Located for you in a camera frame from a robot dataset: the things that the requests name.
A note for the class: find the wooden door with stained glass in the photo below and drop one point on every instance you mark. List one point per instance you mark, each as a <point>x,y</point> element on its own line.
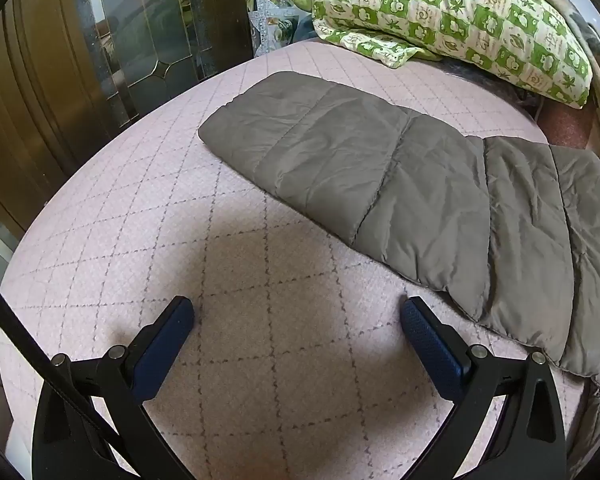
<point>40,85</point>

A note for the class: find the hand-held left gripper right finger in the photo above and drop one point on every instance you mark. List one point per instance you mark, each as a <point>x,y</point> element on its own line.
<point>430,350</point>

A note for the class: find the grey quilted puffer jacket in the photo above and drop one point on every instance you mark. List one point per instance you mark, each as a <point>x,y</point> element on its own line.
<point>380,170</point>

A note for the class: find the green patterned pillow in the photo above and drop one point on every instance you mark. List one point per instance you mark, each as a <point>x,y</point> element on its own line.
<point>455,10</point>

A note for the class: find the reddish upholstered sofa backrest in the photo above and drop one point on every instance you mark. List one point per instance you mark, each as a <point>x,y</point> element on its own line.
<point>565,125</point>

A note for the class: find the floral printed plastic bag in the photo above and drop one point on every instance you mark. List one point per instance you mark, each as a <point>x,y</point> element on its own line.
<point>275,20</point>

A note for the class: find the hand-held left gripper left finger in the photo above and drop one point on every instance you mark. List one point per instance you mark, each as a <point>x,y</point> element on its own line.
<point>162,345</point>

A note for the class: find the pink quilted bed cover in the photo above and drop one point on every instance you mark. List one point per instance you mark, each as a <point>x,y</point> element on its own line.
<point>230,260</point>

